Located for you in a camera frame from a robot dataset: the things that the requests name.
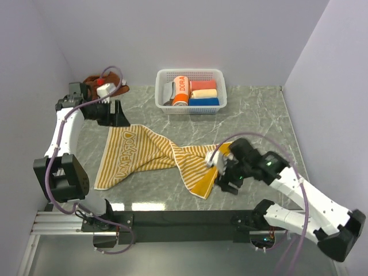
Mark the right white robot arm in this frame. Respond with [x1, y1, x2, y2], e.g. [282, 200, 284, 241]
[205, 138, 366, 262]

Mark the blue rolled towel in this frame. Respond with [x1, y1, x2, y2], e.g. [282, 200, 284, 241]
[189, 98, 220, 106]

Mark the yellow striped Doraemon towel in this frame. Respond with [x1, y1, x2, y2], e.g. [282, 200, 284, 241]
[94, 124, 220, 199]

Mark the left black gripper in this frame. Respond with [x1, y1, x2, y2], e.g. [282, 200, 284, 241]
[86, 99, 131, 127]

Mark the black base beam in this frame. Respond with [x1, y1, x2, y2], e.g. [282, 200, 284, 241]
[81, 210, 280, 248]

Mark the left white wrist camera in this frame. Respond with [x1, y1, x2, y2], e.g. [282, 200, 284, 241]
[97, 83, 116, 98]

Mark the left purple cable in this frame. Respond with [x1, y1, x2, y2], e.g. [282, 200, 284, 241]
[45, 66, 136, 255]

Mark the cream rolled towel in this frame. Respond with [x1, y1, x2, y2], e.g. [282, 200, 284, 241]
[190, 89, 217, 99]

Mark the brown crumpled towel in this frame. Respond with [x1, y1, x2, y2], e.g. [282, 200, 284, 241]
[81, 71, 130, 100]

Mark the grey rolled towel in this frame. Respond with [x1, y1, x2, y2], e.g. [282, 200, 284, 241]
[162, 81, 176, 106]

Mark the aluminium rail frame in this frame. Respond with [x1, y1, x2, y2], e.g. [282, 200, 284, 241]
[17, 207, 116, 275]

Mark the white plastic basket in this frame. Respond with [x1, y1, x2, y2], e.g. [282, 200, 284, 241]
[155, 68, 227, 114]

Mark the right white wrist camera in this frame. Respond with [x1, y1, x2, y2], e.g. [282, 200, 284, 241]
[205, 151, 233, 175]

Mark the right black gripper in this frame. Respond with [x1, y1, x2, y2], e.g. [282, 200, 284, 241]
[213, 154, 250, 194]

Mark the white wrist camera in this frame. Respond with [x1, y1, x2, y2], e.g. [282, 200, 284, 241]
[205, 151, 233, 175]
[97, 83, 116, 98]

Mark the orange white rolled towel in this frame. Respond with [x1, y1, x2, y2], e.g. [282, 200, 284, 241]
[172, 76, 191, 106]

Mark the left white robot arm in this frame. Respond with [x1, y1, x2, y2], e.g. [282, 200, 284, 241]
[33, 79, 130, 231]

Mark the red rolled towel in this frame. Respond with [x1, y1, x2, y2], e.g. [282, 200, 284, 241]
[190, 79, 217, 91]

